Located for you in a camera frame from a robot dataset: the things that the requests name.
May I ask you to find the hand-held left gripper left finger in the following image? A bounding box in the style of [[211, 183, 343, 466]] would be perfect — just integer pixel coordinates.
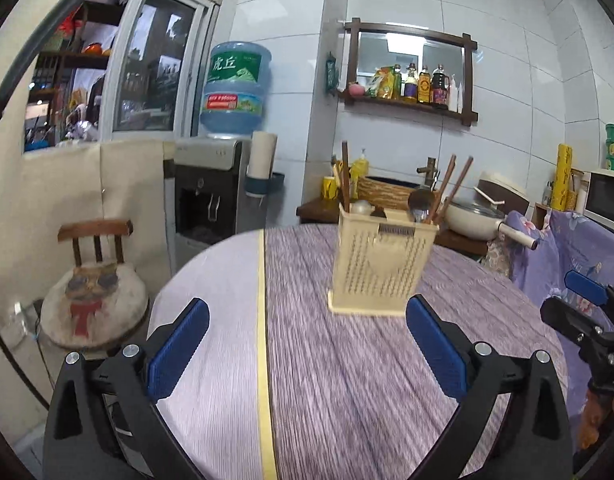
[[43, 297, 211, 480]]

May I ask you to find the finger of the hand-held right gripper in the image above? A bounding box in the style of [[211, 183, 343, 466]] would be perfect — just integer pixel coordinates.
[[540, 296, 605, 348], [564, 270, 614, 311]]

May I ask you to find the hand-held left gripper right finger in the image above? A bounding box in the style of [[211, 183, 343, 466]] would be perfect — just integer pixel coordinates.
[[405, 295, 573, 480]]

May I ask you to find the cream perforated utensil holder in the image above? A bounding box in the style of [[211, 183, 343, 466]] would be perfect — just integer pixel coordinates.
[[328, 206, 440, 317]]

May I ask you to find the small ladle with wooden handle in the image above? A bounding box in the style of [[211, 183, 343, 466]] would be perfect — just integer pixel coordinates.
[[407, 189, 436, 222]]

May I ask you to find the person's right hand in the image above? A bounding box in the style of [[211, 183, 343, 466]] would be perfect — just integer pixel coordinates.
[[578, 389, 613, 453]]

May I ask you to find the purple floral cloth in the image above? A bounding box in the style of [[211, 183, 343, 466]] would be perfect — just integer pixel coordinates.
[[487, 209, 614, 411]]

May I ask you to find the white microwave oven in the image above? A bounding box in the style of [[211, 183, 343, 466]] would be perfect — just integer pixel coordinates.
[[584, 169, 614, 233]]

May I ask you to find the round cat print cushion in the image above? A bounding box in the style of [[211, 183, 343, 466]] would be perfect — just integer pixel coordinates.
[[39, 261, 150, 350]]

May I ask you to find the purple striped tablecloth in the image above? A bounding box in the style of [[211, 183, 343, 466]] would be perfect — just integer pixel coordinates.
[[147, 224, 570, 480]]

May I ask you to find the yellow wrap roll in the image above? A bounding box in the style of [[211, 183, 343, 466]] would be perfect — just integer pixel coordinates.
[[551, 144, 574, 211]]

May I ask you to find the brown and white rice cooker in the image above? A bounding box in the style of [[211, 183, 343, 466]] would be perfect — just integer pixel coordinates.
[[474, 171, 530, 216]]

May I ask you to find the cream frying pan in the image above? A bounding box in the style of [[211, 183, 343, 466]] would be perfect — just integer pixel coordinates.
[[443, 199, 540, 252]]

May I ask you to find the glass pan lid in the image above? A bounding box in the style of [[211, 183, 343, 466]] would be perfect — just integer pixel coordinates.
[[446, 199, 508, 221]]

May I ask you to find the wooden chair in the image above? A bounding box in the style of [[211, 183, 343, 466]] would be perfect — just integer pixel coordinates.
[[39, 219, 150, 351]]

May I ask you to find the white power strip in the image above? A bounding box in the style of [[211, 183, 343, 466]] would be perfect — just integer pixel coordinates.
[[9, 302, 38, 341]]

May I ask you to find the beige cloth cover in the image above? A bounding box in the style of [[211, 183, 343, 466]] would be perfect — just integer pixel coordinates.
[[19, 140, 177, 286]]

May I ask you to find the woven basket wash basin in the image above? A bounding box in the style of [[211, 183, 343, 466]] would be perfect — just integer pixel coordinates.
[[357, 175, 423, 207]]

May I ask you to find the bronze faucet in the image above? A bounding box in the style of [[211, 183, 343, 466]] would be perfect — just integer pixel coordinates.
[[417, 157, 440, 188]]

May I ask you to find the dark wooden counter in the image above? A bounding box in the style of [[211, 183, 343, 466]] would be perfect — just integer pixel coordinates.
[[296, 195, 490, 261]]

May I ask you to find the grey water dispenser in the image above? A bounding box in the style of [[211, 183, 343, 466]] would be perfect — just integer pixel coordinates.
[[173, 137, 252, 261]]

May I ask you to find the yellow soap pump bottle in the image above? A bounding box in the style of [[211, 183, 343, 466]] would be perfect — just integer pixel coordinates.
[[351, 148, 370, 198]]

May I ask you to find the white paper towel roll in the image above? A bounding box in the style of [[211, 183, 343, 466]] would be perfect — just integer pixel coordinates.
[[249, 131, 279, 181]]

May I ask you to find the dark soy sauce bottle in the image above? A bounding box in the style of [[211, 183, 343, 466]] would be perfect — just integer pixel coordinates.
[[431, 64, 450, 109]]

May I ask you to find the blue water jug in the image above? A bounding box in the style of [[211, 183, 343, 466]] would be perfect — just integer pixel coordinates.
[[199, 40, 273, 138]]

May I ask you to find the amber oil bottle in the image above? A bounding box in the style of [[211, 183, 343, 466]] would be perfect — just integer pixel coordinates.
[[417, 66, 433, 105]]

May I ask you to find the cluttered storage shelf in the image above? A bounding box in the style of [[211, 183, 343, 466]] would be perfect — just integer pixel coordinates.
[[24, 0, 122, 153]]

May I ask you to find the clear bottle with purple label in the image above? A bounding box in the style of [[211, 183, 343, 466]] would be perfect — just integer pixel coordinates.
[[402, 63, 419, 102]]

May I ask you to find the yellow food bag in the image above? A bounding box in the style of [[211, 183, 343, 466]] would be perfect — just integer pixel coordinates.
[[371, 66, 395, 100]]

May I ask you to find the aluminium sliding window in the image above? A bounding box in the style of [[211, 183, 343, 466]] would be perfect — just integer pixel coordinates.
[[99, 0, 223, 143]]

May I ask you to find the green hanging ornament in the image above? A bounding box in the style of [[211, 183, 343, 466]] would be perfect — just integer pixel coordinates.
[[326, 51, 340, 96]]

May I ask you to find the wooden framed mirror shelf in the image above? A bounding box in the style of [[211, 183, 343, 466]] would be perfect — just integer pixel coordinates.
[[337, 17, 480, 126]]

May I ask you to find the blue wall holder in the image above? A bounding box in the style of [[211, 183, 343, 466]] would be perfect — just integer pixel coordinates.
[[244, 172, 286, 197]]

